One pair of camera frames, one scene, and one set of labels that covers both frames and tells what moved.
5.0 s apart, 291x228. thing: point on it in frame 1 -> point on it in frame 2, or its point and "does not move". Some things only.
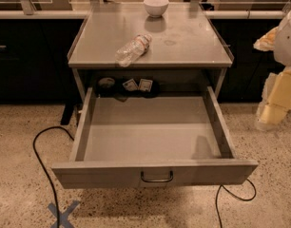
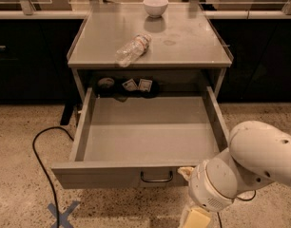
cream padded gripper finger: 265,43 -> 212,183
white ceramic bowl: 156,6 does not move
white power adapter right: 145,85 does not move
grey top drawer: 151,141 does not move
